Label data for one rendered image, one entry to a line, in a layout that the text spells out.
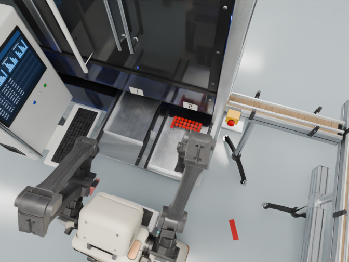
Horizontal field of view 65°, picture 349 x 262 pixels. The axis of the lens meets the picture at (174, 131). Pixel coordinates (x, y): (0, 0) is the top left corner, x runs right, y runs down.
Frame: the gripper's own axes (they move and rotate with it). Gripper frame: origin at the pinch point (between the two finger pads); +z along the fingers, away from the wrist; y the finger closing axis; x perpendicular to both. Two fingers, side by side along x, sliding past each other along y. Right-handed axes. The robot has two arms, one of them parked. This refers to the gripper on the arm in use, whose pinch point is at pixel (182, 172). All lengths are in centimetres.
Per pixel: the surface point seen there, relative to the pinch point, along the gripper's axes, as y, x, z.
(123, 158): 0.1, 36.2, 4.8
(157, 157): 6.2, 17.6, 3.8
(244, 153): 80, -37, 80
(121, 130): 15.7, 44.8, 1.1
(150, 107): 36.5, 33.2, -2.9
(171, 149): 13.6, 11.5, 2.4
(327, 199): 24, -86, 24
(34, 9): 25, 84, -65
